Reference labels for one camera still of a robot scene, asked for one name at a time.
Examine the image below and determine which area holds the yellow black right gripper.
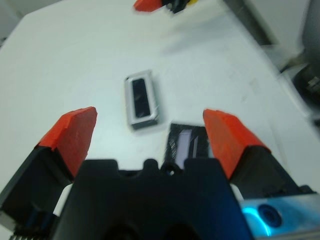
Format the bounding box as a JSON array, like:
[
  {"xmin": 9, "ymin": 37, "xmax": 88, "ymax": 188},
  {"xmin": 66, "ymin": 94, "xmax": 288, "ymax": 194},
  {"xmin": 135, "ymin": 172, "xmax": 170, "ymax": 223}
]
[{"xmin": 133, "ymin": 0, "xmax": 201, "ymax": 14}]

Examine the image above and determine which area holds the white camera box base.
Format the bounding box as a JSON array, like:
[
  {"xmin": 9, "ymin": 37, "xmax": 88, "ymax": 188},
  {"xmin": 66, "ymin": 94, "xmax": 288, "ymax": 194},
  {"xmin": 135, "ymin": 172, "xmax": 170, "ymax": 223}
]
[{"xmin": 124, "ymin": 69, "xmax": 161, "ymax": 132}]

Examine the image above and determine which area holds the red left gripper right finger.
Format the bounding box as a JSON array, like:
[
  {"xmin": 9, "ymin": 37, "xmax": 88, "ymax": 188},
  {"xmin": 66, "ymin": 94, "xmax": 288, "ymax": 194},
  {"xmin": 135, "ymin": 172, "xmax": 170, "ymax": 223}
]
[{"xmin": 202, "ymin": 108, "xmax": 301, "ymax": 200}]

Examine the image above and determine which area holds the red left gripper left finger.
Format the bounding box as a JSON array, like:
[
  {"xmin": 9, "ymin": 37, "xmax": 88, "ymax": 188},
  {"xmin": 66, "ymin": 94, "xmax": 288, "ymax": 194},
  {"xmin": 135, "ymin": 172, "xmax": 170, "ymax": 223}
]
[{"xmin": 0, "ymin": 106, "xmax": 98, "ymax": 231}]

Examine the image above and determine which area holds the black glossy box lid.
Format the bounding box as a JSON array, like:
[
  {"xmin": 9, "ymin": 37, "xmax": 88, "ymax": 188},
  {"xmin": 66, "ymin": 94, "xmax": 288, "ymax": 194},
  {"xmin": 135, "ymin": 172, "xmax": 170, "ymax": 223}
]
[{"xmin": 163, "ymin": 122, "xmax": 216, "ymax": 166}]

